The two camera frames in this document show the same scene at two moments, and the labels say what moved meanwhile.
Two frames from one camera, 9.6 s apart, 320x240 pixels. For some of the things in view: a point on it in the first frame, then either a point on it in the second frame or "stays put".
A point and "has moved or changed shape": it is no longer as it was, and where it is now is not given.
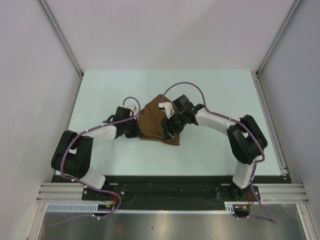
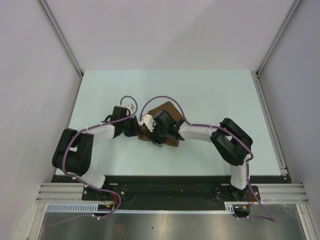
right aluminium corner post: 295,6 stays put
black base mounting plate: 208,191 stays put
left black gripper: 136,133 stays put
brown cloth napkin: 150,119 has moved or changed shape
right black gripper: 166,124 -> 156,139
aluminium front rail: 269,193 stays put
